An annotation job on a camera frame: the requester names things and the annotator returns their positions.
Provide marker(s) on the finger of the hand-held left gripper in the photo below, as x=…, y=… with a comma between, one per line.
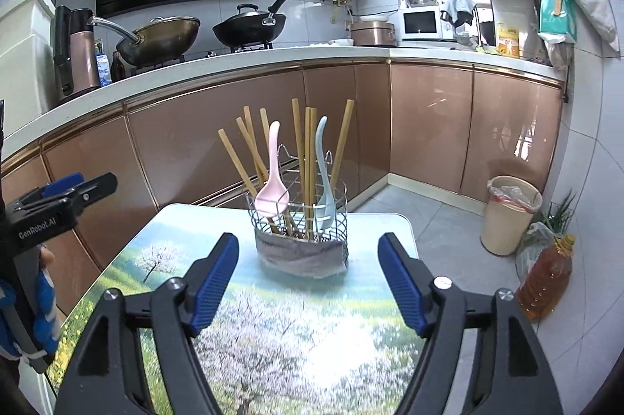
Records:
x=92, y=190
x=63, y=186

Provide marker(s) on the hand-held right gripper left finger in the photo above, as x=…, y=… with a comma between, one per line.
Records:
x=214, y=283

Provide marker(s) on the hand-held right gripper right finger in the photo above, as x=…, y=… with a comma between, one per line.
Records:
x=402, y=283

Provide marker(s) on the pink plastic spoon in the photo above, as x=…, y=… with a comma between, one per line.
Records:
x=272, y=195

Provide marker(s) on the light blue plastic spoon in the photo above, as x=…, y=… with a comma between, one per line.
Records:
x=325, y=205

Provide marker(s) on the bunch of wooden chopsticks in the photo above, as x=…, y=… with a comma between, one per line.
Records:
x=343, y=137

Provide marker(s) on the person's left hand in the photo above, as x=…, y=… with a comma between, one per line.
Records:
x=46, y=298

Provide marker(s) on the grey cloth wrap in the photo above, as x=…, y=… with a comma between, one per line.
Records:
x=302, y=256

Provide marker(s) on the brown base cabinets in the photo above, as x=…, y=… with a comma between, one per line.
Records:
x=195, y=142

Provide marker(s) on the blue white carton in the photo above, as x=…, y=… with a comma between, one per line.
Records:
x=103, y=71

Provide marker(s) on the beige trash bin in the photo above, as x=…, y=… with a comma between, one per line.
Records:
x=507, y=225

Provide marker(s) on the dark sauce bottle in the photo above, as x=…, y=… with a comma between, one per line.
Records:
x=118, y=69

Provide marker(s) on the rose gold electric kettle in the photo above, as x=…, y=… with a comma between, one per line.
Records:
x=83, y=59

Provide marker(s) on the clear plastic bag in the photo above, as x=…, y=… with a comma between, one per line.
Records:
x=531, y=244

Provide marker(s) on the white kitchen appliance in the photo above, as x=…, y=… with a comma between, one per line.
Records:
x=24, y=54

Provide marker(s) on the amber cooking oil bottle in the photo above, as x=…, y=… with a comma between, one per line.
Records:
x=543, y=283

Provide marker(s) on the brass wok with lid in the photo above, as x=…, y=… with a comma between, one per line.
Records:
x=161, y=37

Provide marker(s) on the green scallions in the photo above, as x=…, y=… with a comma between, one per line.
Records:
x=560, y=215

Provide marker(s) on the gas stove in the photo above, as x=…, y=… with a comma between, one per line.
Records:
x=253, y=48

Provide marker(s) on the black wok with lid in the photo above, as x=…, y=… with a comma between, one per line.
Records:
x=248, y=30

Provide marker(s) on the brown rice cooker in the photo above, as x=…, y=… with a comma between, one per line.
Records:
x=370, y=35

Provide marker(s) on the white microwave oven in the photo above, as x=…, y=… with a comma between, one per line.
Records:
x=419, y=24

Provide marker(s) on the yellow bottle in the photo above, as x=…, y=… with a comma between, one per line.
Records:
x=508, y=42

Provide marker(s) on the grey blue cloth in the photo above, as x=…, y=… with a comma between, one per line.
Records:
x=458, y=8

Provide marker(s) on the green tissue pack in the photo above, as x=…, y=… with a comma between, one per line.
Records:
x=555, y=13

